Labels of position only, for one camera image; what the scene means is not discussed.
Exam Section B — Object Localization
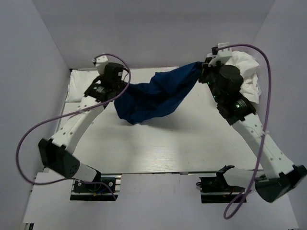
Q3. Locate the white t shirt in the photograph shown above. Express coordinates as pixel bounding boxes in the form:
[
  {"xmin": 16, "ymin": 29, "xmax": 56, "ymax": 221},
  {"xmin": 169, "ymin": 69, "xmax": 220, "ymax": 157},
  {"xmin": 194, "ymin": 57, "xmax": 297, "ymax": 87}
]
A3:
[
  {"xmin": 65, "ymin": 70, "xmax": 99, "ymax": 103},
  {"xmin": 226, "ymin": 50, "xmax": 260, "ymax": 104}
]

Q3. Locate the blue t shirt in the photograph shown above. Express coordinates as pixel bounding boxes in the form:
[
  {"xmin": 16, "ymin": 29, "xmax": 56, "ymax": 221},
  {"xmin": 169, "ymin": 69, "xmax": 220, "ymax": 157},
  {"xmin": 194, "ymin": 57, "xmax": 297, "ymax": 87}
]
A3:
[{"xmin": 114, "ymin": 62, "xmax": 201, "ymax": 125}]

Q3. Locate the white folded t shirt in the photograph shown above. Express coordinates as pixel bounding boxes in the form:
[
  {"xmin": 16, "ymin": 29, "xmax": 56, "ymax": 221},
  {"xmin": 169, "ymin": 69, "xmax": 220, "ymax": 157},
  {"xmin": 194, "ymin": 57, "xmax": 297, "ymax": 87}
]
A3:
[{"xmin": 65, "ymin": 70, "xmax": 99, "ymax": 103}]

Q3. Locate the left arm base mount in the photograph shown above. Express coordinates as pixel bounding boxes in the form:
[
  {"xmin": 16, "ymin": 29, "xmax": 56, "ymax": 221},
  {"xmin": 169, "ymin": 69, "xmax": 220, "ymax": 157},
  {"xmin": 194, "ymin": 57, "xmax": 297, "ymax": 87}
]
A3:
[{"xmin": 70, "ymin": 174, "xmax": 121, "ymax": 201}]

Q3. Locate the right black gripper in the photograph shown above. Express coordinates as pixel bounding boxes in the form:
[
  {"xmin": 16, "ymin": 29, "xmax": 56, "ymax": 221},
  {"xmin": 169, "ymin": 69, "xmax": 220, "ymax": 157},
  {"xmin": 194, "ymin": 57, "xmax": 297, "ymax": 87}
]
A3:
[{"xmin": 198, "ymin": 57, "xmax": 226, "ymax": 104}]

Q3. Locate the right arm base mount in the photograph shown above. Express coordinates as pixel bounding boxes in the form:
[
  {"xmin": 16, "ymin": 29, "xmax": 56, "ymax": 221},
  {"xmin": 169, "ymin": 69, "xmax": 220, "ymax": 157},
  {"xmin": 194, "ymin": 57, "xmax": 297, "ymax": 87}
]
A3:
[{"xmin": 196, "ymin": 165, "xmax": 244, "ymax": 204}]

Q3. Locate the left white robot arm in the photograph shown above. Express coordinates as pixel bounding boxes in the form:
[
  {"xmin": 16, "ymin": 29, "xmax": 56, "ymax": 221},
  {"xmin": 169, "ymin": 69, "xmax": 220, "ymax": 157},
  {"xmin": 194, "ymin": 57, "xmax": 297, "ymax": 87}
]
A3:
[{"xmin": 38, "ymin": 57, "xmax": 126, "ymax": 191}]

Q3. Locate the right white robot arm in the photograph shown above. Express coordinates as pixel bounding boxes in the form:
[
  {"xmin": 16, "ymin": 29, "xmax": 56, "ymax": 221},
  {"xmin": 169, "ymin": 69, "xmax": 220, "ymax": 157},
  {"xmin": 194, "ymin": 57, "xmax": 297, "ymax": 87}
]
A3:
[{"xmin": 199, "ymin": 43, "xmax": 307, "ymax": 203}]

